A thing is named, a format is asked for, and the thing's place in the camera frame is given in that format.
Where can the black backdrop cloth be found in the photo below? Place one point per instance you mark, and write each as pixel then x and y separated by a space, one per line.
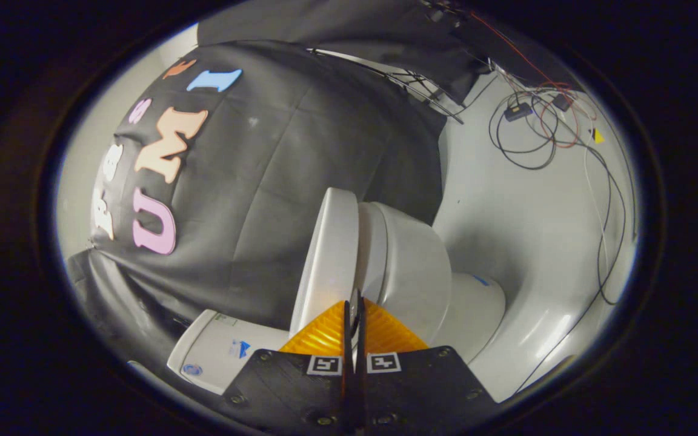
pixel 264 169

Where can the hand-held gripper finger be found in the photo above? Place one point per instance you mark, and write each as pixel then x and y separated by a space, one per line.
pixel 348 339
pixel 362 339

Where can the black tripod stand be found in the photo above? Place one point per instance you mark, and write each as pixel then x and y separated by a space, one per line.
pixel 385 72

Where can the white ceramic toilet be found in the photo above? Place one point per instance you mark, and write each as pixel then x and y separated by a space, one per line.
pixel 415 272

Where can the white toilet tank lid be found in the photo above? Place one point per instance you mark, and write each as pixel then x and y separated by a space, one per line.
pixel 182 348

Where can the small black adapter box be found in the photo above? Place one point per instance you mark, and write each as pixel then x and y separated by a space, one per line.
pixel 517 111

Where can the small yellow triangular piece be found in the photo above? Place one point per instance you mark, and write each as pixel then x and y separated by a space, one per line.
pixel 597 136

